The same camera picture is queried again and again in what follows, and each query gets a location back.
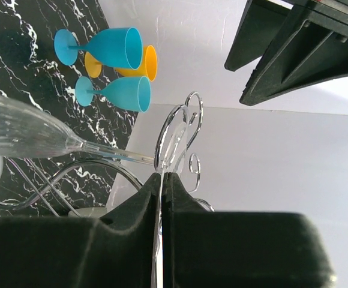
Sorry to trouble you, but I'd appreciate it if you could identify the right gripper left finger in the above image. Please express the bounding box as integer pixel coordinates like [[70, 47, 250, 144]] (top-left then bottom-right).
[[0, 173, 160, 287]]

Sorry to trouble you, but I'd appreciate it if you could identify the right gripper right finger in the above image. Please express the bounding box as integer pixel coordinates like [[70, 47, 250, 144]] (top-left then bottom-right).
[[163, 173, 335, 287]]

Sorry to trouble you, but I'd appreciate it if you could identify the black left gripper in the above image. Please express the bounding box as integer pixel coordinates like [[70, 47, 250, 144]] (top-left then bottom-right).
[[224, 1, 348, 106]]

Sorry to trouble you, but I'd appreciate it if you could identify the blue wine glass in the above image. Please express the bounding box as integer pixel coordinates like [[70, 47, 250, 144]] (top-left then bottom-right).
[[53, 27, 143, 70], [75, 76, 151, 112]]

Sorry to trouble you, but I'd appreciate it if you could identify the clear fluted champagne glass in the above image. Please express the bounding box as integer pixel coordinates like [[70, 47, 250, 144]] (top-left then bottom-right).
[[0, 95, 187, 173]]

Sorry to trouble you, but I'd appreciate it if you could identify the yellow wine glass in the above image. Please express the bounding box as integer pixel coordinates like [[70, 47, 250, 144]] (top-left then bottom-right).
[[84, 45, 158, 82]]

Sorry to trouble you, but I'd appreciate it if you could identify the chrome wine glass rack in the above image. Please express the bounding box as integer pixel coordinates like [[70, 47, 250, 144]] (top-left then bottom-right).
[[0, 103, 203, 217]]

